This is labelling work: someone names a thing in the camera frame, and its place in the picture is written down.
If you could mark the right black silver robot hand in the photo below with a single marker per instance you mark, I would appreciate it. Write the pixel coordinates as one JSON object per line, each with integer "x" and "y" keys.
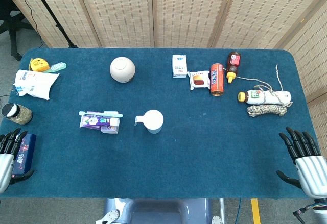
{"x": 313, "y": 173}

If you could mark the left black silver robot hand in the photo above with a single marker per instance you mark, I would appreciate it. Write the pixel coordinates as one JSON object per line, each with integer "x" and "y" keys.
{"x": 6, "y": 168}

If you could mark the purple toothpaste tube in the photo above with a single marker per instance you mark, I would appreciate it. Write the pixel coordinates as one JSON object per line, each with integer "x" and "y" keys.
{"x": 95, "y": 121}

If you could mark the light blue toothbrush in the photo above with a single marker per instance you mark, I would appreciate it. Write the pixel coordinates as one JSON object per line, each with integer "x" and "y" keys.
{"x": 102, "y": 113}

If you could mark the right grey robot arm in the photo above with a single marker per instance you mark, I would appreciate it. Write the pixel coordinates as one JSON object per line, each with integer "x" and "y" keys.
{"x": 320, "y": 210}

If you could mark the navy blue printed box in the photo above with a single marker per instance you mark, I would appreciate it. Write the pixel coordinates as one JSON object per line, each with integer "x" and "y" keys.
{"x": 25, "y": 152}

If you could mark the glass jar with black lid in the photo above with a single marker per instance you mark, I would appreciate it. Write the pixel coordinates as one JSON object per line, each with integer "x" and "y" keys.
{"x": 18, "y": 113}

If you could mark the yellow floor tape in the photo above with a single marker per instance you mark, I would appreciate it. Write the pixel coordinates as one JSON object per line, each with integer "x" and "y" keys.
{"x": 255, "y": 211}

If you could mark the blue binder clip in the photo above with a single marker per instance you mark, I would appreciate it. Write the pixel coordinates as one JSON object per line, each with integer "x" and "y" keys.
{"x": 18, "y": 89}

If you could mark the white printed plastic bag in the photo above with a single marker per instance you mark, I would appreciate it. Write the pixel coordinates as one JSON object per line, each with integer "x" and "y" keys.
{"x": 35, "y": 83}

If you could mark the white labelled bottle yellow cap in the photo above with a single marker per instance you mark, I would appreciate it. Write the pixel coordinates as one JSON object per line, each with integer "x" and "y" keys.
{"x": 265, "y": 97}

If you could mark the yellow round plastic item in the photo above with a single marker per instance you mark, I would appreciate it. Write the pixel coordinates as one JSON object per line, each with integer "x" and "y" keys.
{"x": 38, "y": 64}

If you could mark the green scrubbing brush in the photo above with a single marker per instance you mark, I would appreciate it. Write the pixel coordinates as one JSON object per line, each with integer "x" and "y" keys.
{"x": 58, "y": 66}

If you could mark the orange drink can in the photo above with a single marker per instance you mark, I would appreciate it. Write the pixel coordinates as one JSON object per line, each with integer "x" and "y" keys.
{"x": 216, "y": 79}

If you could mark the brown bottle with red label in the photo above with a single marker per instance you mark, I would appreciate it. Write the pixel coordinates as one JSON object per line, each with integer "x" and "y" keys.
{"x": 233, "y": 64}

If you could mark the blue table cloth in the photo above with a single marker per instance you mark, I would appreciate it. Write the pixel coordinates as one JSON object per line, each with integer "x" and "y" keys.
{"x": 178, "y": 157}

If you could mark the black office chair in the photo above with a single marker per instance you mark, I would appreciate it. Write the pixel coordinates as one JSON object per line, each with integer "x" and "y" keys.
{"x": 10, "y": 25}

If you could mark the white snack packet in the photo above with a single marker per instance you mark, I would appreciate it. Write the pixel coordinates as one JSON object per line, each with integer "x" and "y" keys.
{"x": 199, "y": 80}

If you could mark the beige upturned bowl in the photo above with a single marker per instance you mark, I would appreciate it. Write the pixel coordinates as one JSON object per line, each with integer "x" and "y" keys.
{"x": 122, "y": 68}

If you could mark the black tripod stand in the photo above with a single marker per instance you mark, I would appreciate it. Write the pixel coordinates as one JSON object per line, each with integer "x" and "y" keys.
{"x": 55, "y": 22}

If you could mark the grey blue robot torso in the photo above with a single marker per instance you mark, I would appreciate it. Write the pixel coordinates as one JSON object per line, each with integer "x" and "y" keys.
{"x": 158, "y": 212}

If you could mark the white blue milk carton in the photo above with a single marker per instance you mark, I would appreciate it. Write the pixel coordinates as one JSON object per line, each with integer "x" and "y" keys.
{"x": 179, "y": 66}

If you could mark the bamboo folding screen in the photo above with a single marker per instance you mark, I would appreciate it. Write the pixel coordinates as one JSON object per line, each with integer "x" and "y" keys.
{"x": 184, "y": 12}

